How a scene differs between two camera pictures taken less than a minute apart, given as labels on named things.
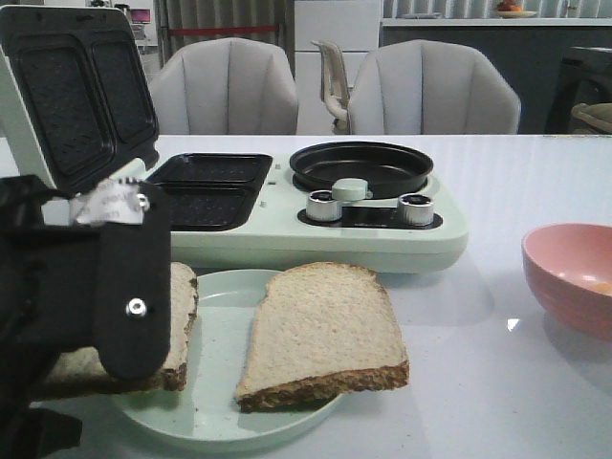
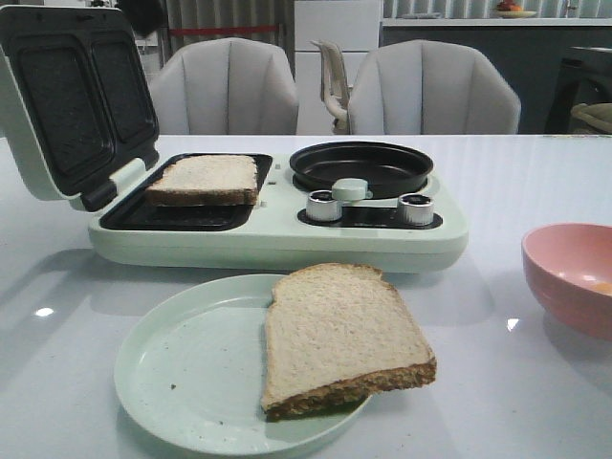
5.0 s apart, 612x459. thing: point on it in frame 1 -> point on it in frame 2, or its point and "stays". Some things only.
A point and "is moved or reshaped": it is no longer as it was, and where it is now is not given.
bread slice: (319, 330) is moved or reshaped
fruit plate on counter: (509, 9) stays
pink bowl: (569, 267) stays
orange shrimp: (603, 287) stays
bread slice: (81, 370) -> (207, 180)
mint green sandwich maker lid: (76, 105) stays
